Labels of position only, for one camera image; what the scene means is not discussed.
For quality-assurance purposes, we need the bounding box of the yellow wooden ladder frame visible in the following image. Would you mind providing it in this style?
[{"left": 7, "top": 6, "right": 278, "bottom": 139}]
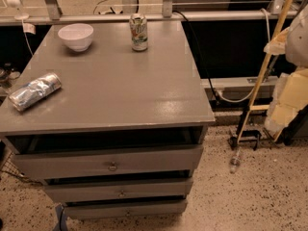
[{"left": 235, "top": 0, "right": 293, "bottom": 144}]

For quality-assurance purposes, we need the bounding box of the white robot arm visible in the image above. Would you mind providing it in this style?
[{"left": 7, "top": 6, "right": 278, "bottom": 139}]
[{"left": 285, "top": 5, "right": 308, "bottom": 67}]

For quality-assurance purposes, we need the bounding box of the white ceramic bowl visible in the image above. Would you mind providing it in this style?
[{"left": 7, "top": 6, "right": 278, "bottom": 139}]
[{"left": 58, "top": 23, "right": 94, "bottom": 52}]

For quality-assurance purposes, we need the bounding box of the top grey drawer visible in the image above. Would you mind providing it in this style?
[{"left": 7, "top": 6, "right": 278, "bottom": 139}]
[{"left": 13, "top": 145, "right": 203, "bottom": 179}]

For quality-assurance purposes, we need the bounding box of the white cable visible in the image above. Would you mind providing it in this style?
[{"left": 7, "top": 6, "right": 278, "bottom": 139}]
[{"left": 217, "top": 8, "right": 272, "bottom": 104}]

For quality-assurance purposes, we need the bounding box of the clear plastic bottle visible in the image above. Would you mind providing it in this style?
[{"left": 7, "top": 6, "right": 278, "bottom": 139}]
[{"left": 230, "top": 148, "right": 241, "bottom": 173}]

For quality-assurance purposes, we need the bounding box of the grey drawer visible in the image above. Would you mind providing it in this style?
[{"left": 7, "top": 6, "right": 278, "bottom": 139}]
[
  {"left": 65, "top": 199, "right": 187, "bottom": 219},
  {"left": 44, "top": 178, "right": 193, "bottom": 203},
  {"left": 13, "top": 145, "right": 203, "bottom": 179}
]

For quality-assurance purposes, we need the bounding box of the middle grey drawer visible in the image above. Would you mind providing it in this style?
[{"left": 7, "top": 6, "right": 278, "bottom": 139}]
[{"left": 44, "top": 178, "right": 193, "bottom": 203}]

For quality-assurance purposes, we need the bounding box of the bottom grey drawer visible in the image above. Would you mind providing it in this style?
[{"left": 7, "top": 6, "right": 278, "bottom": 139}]
[{"left": 65, "top": 199, "right": 187, "bottom": 219}]

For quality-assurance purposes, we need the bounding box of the silver blue redbull can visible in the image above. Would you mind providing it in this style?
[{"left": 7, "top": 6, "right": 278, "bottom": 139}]
[{"left": 9, "top": 73, "right": 62, "bottom": 112}]

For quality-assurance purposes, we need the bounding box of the white desk lamp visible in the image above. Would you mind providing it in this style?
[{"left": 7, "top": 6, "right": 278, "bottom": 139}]
[{"left": 6, "top": 0, "right": 29, "bottom": 21}]

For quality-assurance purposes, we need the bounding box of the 7up soda can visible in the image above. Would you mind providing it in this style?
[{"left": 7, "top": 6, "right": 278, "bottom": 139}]
[{"left": 129, "top": 13, "right": 148, "bottom": 51}]

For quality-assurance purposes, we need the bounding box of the metal railing frame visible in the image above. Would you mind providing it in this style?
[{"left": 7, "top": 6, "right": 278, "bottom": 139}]
[{"left": 0, "top": 0, "right": 308, "bottom": 27}]

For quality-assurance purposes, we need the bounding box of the grey drawer cabinet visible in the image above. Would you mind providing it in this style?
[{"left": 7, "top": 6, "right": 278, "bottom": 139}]
[{"left": 0, "top": 21, "right": 214, "bottom": 210}]

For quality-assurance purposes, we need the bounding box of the black cable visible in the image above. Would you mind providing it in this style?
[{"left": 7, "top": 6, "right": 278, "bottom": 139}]
[{"left": 172, "top": 10, "right": 221, "bottom": 105}]

